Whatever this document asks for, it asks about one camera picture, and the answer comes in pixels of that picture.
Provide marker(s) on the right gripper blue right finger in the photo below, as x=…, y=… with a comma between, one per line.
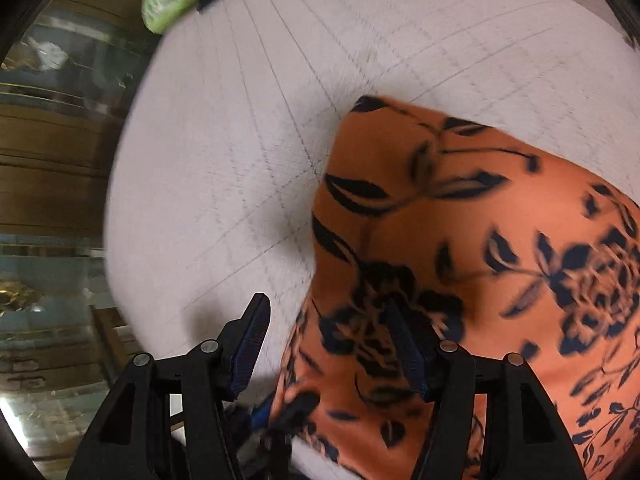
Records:
x=417, y=346

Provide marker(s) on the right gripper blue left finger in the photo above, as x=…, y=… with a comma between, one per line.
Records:
x=240, y=341

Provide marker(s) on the orange black floral garment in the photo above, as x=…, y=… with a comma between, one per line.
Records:
x=492, y=244

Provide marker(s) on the dark wooden glass door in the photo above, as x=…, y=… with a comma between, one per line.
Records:
x=70, y=70

